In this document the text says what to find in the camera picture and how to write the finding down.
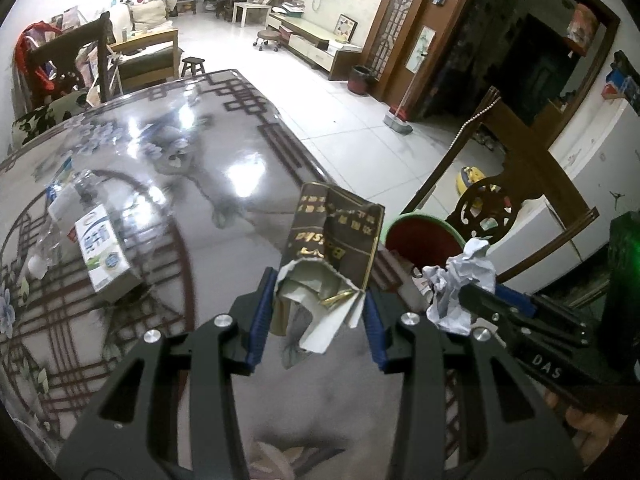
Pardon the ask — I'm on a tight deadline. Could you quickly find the dark waste bin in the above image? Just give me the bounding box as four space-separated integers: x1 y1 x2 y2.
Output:
348 65 377 96

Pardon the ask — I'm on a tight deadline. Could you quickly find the white appliance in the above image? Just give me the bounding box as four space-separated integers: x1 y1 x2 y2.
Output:
547 97 640 267

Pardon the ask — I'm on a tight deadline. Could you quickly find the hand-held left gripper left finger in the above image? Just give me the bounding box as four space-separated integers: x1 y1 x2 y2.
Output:
55 266 279 480

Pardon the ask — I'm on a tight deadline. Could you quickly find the carved wooden chair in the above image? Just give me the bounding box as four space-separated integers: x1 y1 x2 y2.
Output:
400 87 601 297

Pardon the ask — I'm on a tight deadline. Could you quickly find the white paper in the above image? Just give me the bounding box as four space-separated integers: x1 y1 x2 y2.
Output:
422 237 497 336

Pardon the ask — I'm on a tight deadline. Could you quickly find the round rolling stool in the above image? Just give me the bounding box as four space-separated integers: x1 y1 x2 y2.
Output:
252 30 282 53

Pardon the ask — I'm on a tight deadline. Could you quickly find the wall calendar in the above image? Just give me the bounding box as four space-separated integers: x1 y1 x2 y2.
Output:
414 25 437 72

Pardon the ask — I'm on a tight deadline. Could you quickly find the wooden lattice screen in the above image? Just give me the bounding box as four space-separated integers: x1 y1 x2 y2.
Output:
367 0 427 77

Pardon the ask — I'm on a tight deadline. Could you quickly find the broom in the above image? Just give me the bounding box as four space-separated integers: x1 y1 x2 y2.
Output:
383 76 417 136

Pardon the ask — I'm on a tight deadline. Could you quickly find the wooden bench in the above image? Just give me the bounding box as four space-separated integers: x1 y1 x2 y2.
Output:
110 27 181 92

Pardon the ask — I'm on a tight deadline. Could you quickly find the white milk carton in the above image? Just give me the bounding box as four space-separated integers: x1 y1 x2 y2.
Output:
74 204 132 295

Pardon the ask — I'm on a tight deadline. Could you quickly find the orange box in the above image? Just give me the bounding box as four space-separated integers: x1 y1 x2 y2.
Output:
567 3 600 54

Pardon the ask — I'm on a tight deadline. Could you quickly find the floral cushion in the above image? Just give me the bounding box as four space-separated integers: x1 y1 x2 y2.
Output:
11 91 91 148

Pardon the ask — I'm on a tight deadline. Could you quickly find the clear plastic bottle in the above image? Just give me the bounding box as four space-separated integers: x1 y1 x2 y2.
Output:
27 169 98 281

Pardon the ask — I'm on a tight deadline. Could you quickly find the geometric framed picture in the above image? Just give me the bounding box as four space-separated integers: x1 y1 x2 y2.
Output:
334 14 358 43

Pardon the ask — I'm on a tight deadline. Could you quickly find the dark wooden chair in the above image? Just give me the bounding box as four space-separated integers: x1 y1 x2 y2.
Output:
25 11 118 103

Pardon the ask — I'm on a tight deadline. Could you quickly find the bead string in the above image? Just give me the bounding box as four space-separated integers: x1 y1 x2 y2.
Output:
449 94 502 152

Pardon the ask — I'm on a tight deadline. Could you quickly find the brown paper box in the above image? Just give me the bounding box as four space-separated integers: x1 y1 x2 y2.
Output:
272 182 386 356

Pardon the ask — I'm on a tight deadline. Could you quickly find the television cabinet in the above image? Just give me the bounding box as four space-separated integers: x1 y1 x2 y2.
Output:
267 12 363 81

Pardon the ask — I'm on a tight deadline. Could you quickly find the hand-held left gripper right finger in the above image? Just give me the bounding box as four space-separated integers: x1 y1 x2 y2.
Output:
362 292 583 480

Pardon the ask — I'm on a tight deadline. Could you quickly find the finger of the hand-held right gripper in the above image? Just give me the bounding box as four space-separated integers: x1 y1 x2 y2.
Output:
457 284 592 349
494 286 607 322

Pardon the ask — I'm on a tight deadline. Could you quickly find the white side table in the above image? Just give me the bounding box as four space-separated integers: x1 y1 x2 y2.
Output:
233 2 272 28

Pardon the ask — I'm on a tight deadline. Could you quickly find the cream sofa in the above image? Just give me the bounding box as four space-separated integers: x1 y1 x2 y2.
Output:
107 0 178 36

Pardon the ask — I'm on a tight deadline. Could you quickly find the person's right hand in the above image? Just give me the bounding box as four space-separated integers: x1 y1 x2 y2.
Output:
544 391 640 450

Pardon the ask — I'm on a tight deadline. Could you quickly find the yellow toy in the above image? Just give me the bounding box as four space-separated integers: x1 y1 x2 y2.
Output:
454 165 487 196

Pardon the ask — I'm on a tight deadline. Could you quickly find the green bin with red inside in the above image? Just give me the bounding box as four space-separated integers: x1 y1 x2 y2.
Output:
385 211 481 292

